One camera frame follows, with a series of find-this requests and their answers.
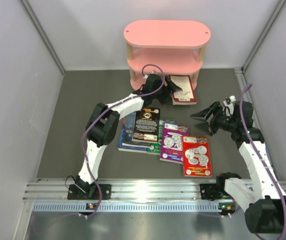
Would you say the dark red cream book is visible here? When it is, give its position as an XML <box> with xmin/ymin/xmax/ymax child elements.
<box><xmin>169</xmin><ymin>75</ymin><xmax>197</xmax><ymax>106</ymax></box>

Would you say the black Treehouse paperback book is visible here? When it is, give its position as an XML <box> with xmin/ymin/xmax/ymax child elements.
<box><xmin>132</xmin><ymin>107</ymin><xmax>160</xmax><ymax>144</ymax></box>

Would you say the red cartoon paperback book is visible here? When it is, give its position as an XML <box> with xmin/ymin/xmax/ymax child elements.
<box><xmin>182</xmin><ymin>135</ymin><xmax>212</xmax><ymax>178</ymax></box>

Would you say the purple cartoon paperback book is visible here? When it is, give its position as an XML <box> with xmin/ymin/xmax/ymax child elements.
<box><xmin>160</xmin><ymin>122</ymin><xmax>189</xmax><ymax>164</ymax></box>

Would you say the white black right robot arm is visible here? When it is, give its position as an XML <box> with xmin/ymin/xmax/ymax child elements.
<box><xmin>190</xmin><ymin>101</ymin><xmax>286</xmax><ymax>234</ymax></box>

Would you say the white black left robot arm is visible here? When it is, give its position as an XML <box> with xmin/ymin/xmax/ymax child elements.
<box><xmin>75</xmin><ymin>73</ymin><xmax>181</xmax><ymax>195</ymax></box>

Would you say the pink three-tier shelf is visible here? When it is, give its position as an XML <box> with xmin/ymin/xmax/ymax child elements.
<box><xmin>124</xmin><ymin>19</ymin><xmax>211</xmax><ymax>90</ymax></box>

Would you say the dark blue Nineteen Eighty-Four book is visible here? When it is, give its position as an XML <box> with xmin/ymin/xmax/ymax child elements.
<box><xmin>122</xmin><ymin>112</ymin><xmax>151</xmax><ymax>148</ymax></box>

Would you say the green paperback book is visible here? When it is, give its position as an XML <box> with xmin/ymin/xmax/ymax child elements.
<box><xmin>147</xmin><ymin>118</ymin><xmax>175</xmax><ymax>155</ymax></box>

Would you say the blue bottom book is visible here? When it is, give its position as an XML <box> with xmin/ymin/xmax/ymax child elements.
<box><xmin>118</xmin><ymin>113</ymin><xmax>150</xmax><ymax>153</ymax></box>

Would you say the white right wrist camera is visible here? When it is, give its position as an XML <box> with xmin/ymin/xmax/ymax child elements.
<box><xmin>223</xmin><ymin>95</ymin><xmax>236</xmax><ymax>112</ymax></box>

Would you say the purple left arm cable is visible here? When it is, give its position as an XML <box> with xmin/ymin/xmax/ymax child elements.
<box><xmin>79</xmin><ymin>64</ymin><xmax>165</xmax><ymax>220</ymax></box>

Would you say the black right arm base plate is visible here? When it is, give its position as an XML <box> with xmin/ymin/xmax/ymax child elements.
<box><xmin>200</xmin><ymin>183</ymin><xmax>233</xmax><ymax>201</ymax></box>

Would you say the aluminium mounting rail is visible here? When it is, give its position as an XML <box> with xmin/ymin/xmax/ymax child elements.
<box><xmin>22</xmin><ymin>177</ymin><xmax>286</xmax><ymax>201</ymax></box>

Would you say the perforated metal cable tray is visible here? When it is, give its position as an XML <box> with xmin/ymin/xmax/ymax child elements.
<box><xmin>32</xmin><ymin>201</ymin><xmax>236</xmax><ymax>213</ymax></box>

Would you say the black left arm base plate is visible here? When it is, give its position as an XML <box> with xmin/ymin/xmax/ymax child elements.
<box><xmin>67</xmin><ymin>184</ymin><xmax>111</xmax><ymax>200</ymax></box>

